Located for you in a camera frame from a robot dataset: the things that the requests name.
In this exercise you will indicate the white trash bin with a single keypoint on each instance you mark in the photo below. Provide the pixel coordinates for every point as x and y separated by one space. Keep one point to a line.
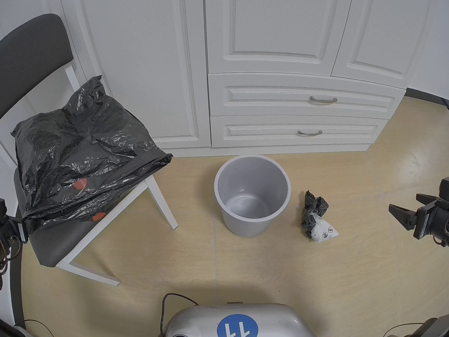
252 195

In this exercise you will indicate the black plastic bag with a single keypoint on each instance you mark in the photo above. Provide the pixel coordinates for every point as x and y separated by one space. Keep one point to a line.
87 142

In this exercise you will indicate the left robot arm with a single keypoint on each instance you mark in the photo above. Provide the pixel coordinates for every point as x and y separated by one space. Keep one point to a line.
4 230

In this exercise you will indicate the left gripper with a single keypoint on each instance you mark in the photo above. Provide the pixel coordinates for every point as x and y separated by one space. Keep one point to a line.
19 232

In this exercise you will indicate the white chair dark grey seat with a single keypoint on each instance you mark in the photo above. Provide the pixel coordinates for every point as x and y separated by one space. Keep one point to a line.
31 47

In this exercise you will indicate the crumpled black plastic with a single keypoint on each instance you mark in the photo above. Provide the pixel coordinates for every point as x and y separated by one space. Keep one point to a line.
314 204

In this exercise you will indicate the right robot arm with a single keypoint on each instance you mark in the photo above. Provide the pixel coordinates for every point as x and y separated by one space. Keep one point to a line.
443 223

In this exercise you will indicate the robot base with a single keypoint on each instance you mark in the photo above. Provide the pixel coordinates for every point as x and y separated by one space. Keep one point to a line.
196 323

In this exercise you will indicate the white wardrobe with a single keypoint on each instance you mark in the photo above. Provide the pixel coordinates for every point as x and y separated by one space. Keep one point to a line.
280 19

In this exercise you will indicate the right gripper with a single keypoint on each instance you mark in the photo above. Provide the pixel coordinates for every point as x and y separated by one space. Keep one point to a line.
429 219

